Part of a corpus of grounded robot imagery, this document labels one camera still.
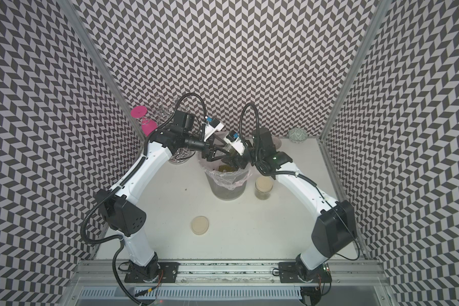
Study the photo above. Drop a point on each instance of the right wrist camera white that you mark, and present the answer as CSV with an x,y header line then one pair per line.
x,y
235,142

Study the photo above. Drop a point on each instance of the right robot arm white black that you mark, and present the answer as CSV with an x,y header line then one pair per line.
x,y
334,221

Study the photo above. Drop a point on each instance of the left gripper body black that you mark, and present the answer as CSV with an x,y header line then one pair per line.
x,y
206,153

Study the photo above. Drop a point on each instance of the mung beans in bin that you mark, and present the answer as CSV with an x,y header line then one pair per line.
x,y
224,168

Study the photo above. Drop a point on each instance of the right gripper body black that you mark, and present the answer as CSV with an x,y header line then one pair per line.
x,y
248,156

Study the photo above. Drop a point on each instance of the clear plastic bin liner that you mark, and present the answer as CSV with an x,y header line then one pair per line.
x,y
212,166

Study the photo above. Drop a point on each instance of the cream lid of far jar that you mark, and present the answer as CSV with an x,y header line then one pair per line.
x,y
264,184

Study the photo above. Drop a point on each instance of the glass jar with beans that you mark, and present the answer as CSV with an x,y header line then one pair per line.
x,y
232,154
262,196

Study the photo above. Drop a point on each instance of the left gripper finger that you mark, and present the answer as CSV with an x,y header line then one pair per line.
x,y
215,155
221,137

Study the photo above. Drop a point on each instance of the pinkish small bowl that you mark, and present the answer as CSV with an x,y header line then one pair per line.
x,y
277,142

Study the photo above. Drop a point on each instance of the pink wine glass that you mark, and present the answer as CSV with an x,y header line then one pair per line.
x,y
148,125

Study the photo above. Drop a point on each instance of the green patterned small bowl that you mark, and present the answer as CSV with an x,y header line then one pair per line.
x,y
297,135

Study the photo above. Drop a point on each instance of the grey mesh trash bin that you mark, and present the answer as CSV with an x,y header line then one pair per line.
x,y
228,186

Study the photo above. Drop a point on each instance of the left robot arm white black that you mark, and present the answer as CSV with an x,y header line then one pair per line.
x,y
118,205

